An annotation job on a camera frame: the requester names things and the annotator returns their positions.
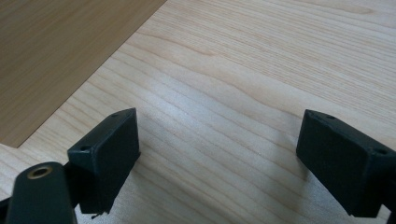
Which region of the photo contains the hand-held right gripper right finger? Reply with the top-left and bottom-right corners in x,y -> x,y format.
295,108 -> 396,218

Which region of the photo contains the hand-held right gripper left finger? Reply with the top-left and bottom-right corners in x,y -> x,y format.
66,107 -> 141,216

